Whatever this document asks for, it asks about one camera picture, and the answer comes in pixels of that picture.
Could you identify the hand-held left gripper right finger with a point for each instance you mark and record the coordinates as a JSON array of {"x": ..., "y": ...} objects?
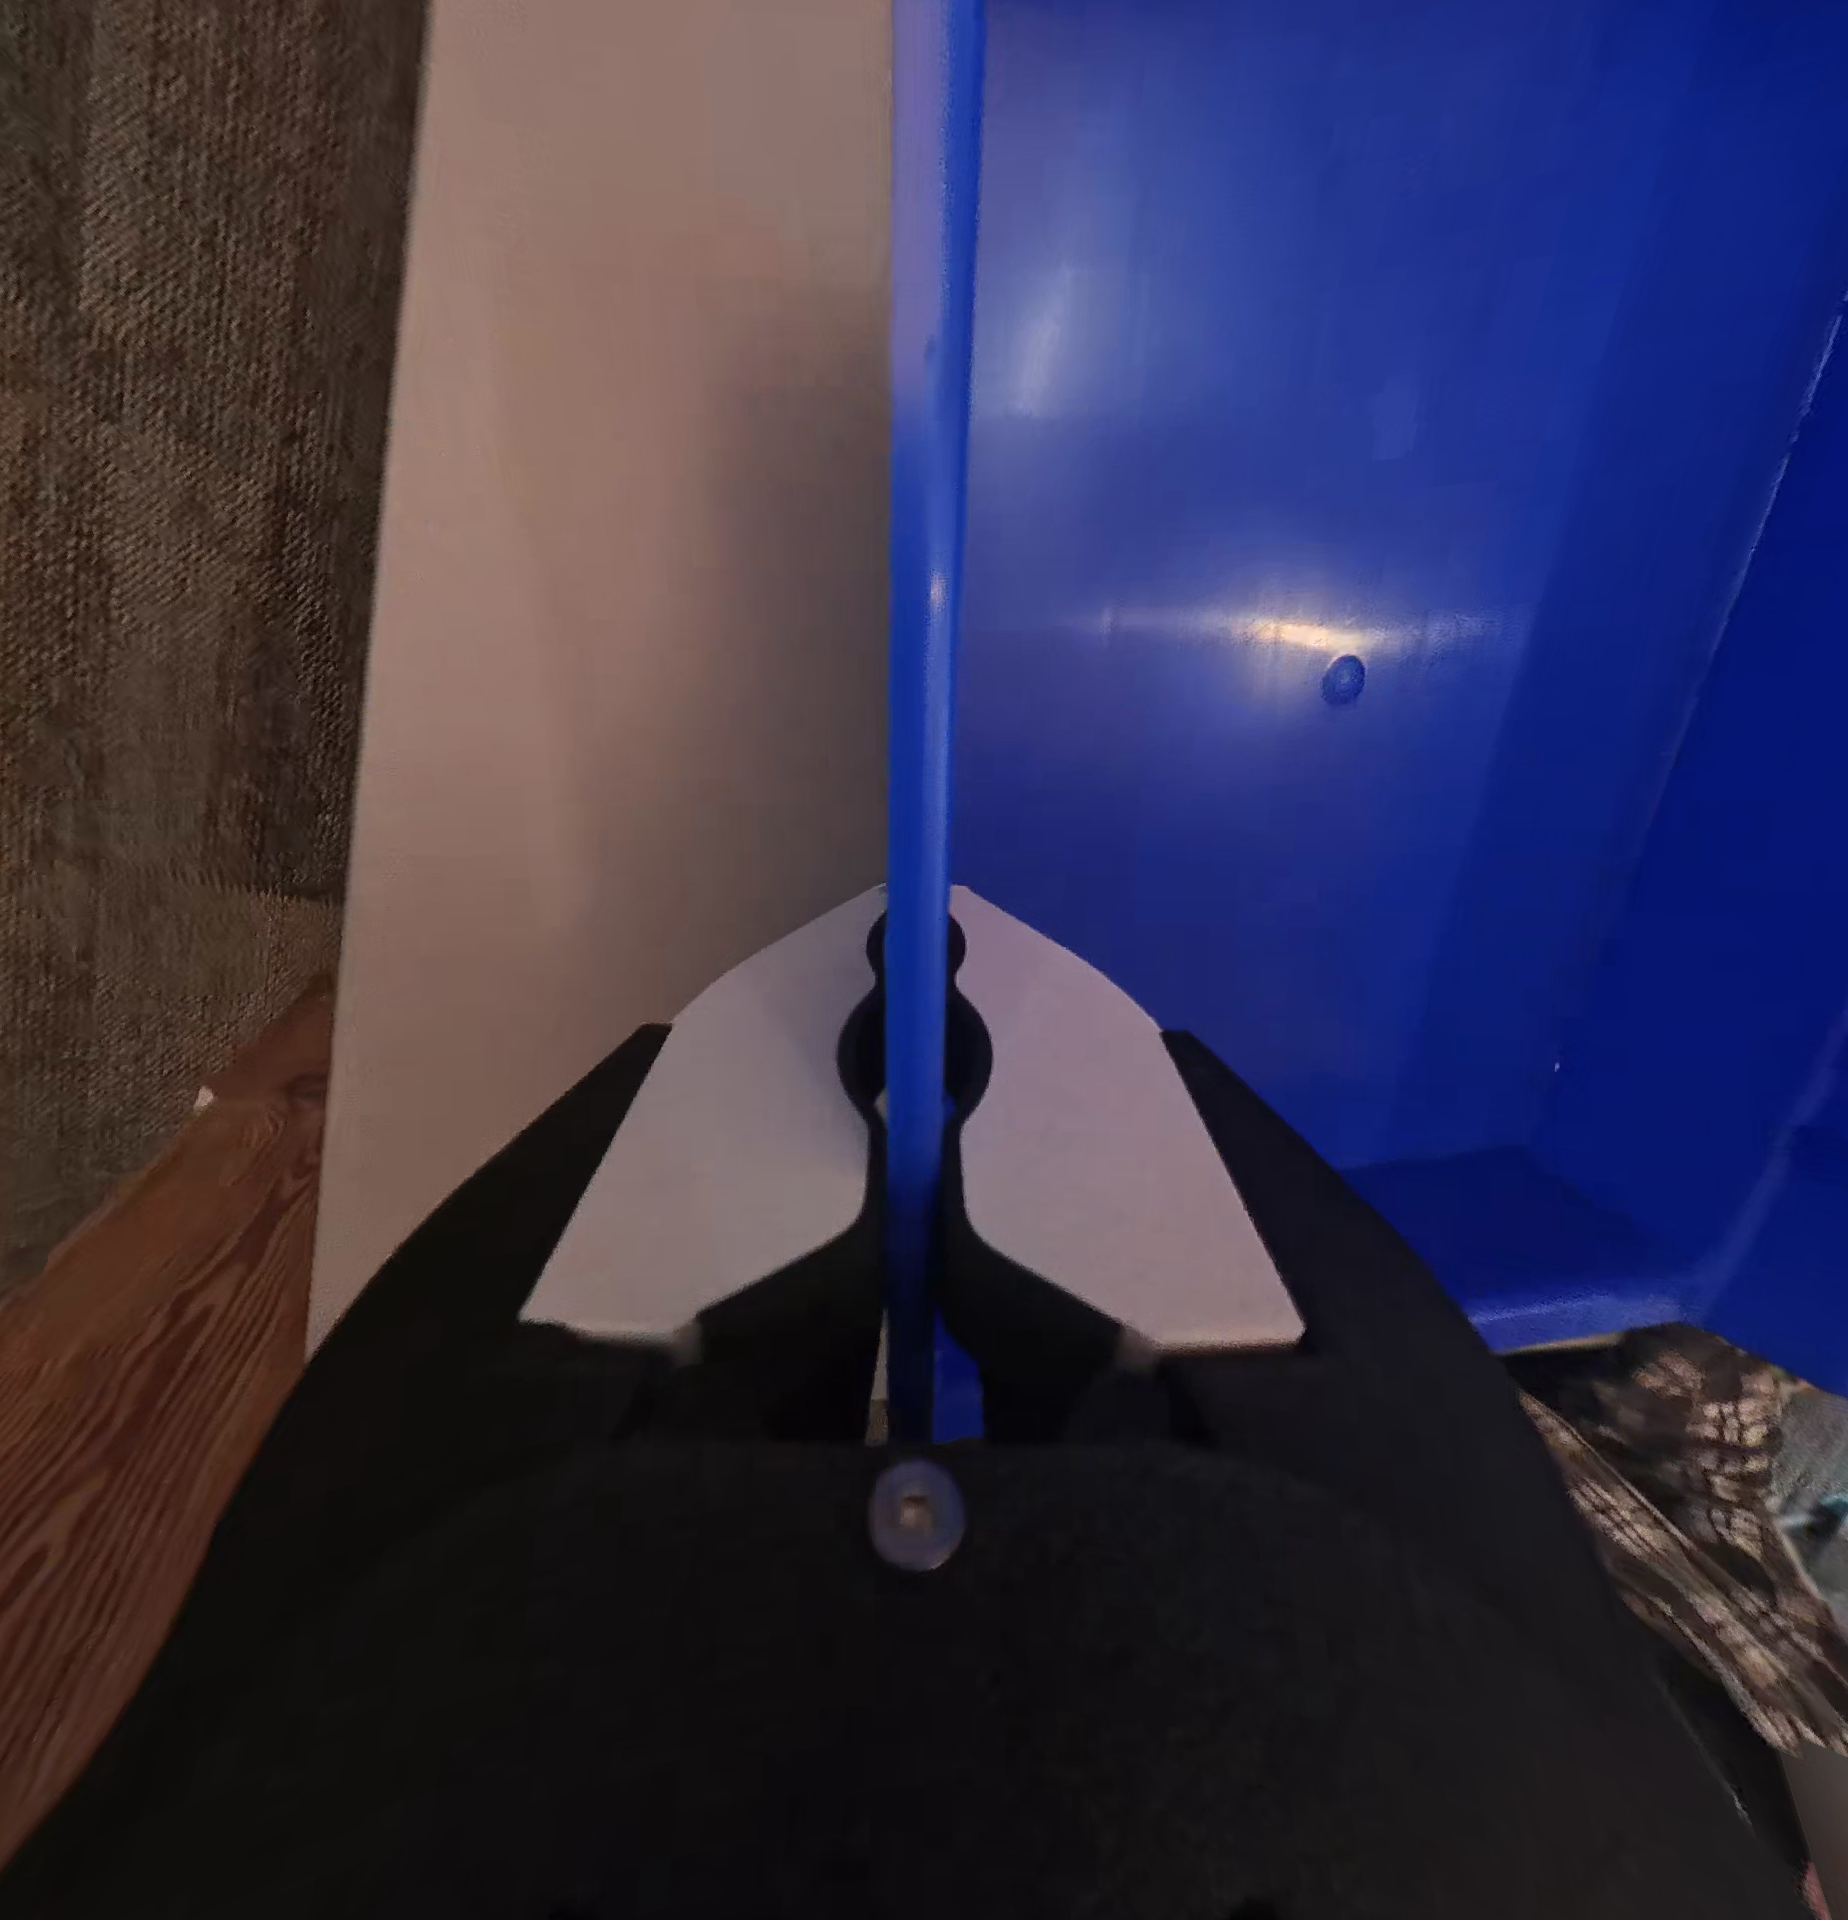
[{"x": 1121, "y": 1172}]

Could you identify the blue plastic bin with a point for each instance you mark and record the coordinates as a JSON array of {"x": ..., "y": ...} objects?
[{"x": 1313, "y": 452}]

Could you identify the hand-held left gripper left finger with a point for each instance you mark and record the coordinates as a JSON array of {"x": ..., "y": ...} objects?
[{"x": 713, "y": 1172}]

